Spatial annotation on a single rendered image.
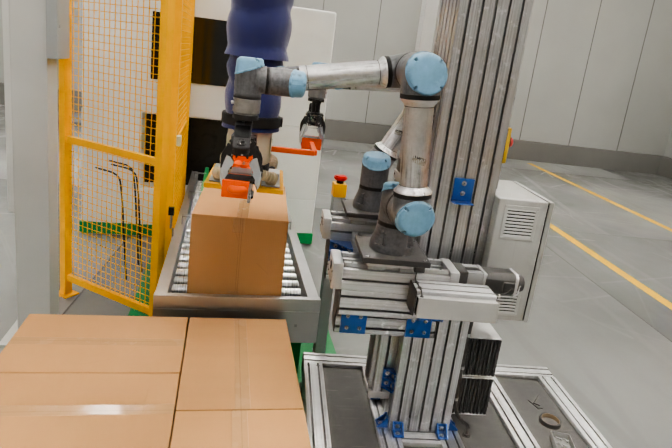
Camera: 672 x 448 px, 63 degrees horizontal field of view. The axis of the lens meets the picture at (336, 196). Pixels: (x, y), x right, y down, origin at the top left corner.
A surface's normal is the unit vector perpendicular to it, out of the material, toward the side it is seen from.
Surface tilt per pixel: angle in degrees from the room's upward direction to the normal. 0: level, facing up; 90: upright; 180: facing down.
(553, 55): 90
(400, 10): 90
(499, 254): 90
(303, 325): 90
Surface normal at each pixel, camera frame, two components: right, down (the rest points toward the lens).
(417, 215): 0.16, 0.39
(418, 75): 0.17, 0.14
